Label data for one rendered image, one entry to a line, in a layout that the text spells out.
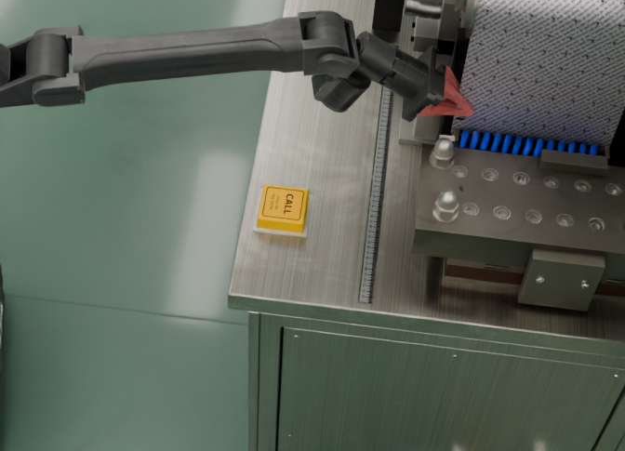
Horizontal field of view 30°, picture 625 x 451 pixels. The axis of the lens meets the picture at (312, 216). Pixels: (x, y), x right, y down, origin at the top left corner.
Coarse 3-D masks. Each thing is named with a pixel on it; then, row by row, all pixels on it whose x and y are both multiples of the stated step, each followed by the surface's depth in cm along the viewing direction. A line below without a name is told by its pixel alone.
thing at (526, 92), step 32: (480, 64) 163; (512, 64) 162; (544, 64) 161; (576, 64) 161; (608, 64) 160; (480, 96) 168; (512, 96) 167; (544, 96) 166; (576, 96) 165; (608, 96) 165; (480, 128) 173; (512, 128) 172; (544, 128) 171; (576, 128) 171; (608, 128) 170
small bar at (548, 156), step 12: (540, 156) 169; (552, 156) 169; (564, 156) 169; (576, 156) 169; (588, 156) 169; (600, 156) 169; (540, 168) 169; (552, 168) 169; (564, 168) 169; (576, 168) 168; (588, 168) 168; (600, 168) 168
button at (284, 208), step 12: (264, 192) 178; (276, 192) 178; (288, 192) 178; (300, 192) 178; (264, 204) 177; (276, 204) 177; (288, 204) 177; (300, 204) 177; (264, 216) 175; (276, 216) 175; (288, 216) 175; (300, 216) 175; (264, 228) 176; (276, 228) 176; (288, 228) 176; (300, 228) 175
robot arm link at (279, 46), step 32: (64, 32) 159; (192, 32) 158; (224, 32) 158; (256, 32) 158; (288, 32) 158; (320, 32) 158; (96, 64) 156; (128, 64) 157; (160, 64) 157; (192, 64) 158; (224, 64) 159; (256, 64) 159; (288, 64) 159; (64, 96) 156
